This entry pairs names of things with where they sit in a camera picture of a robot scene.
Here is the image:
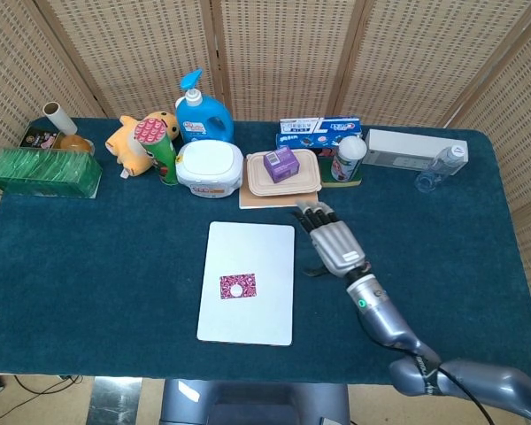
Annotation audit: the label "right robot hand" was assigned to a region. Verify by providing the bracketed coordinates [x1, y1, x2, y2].
[291, 199, 373, 278]

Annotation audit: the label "clear plastic bottle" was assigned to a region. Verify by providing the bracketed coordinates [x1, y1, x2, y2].
[414, 144, 466, 195]

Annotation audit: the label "green tea box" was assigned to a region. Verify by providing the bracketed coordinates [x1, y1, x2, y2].
[0, 147, 104, 200]

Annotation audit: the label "amber glass jar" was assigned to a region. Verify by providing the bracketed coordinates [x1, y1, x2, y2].
[59, 135, 96, 155]

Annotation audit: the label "dark printed tin box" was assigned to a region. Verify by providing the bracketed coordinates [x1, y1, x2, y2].
[19, 127, 67, 150]

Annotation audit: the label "yellow plush toy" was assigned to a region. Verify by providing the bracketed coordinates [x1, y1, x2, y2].
[104, 110, 181, 178]

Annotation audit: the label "bamboo folding screen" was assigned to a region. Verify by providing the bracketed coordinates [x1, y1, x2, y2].
[0, 0, 531, 320]

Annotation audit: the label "black floor cables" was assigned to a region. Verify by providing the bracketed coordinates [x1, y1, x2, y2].
[12, 375, 85, 405]

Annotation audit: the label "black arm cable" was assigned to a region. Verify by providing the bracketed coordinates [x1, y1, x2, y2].
[397, 344, 493, 425]

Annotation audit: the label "white power strip box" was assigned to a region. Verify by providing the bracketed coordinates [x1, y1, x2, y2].
[361, 128, 469, 172]

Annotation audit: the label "silver table leg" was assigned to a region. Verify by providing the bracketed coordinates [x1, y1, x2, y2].
[89, 376, 142, 425]

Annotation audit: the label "blue toothpaste box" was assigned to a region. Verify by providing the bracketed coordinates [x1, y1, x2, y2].
[278, 116, 364, 136]

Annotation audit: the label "blue cookie box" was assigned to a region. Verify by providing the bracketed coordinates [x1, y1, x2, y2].
[274, 131, 350, 158]

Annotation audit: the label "beige lidded lunch box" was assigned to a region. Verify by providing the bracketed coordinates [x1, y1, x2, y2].
[246, 149, 323, 197]

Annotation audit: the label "pink patterned card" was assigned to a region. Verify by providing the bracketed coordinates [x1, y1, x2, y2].
[219, 274, 258, 300]

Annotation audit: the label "teal table cloth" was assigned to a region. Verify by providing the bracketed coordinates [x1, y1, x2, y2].
[0, 116, 531, 390]

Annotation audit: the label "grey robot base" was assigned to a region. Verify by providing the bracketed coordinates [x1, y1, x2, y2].
[158, 378, 351, 425]

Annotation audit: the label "cardboard tube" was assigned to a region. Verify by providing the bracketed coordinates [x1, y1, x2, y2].
[42, 102, 79, 135]

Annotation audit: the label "thin wooden board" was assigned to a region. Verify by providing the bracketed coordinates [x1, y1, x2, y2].
[238, 176, 319, 210]

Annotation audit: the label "small purple carton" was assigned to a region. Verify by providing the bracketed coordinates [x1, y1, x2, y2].
[263, 147, 302, 183]

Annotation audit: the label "white wet wipes tub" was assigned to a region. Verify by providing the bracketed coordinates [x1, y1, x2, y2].
[175, 140, 244, 200]

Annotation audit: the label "blue detergent bottle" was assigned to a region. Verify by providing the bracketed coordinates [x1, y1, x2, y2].
[174, 67, 235, 145]

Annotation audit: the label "white rectangular board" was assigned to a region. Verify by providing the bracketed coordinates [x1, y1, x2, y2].
[196, 220, 296, 347]

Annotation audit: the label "white strawberry print canister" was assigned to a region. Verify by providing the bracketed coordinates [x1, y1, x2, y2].
[330, 135, 366, 183]

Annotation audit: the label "green chips can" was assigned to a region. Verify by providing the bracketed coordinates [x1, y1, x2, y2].
[133, 118, 180, 187]

